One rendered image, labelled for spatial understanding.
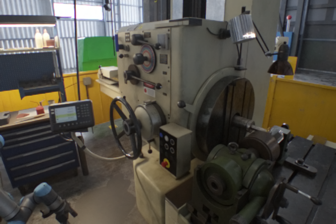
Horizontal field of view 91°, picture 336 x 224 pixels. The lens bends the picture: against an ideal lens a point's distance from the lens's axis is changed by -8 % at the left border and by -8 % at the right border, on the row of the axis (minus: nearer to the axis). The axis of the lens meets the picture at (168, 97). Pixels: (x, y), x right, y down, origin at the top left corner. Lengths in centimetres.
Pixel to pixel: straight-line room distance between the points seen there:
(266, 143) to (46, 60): 260
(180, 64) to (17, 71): 228
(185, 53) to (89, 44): 412
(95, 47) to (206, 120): 422
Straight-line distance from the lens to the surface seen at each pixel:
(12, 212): 120
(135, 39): 115
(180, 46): 92
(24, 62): 281
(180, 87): 95
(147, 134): 111
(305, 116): 324
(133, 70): 128
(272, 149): 105
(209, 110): 101
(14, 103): 357
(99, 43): 498
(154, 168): 186
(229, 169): 79
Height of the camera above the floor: 177
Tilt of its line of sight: 18 degrees down
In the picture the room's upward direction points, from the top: straight up
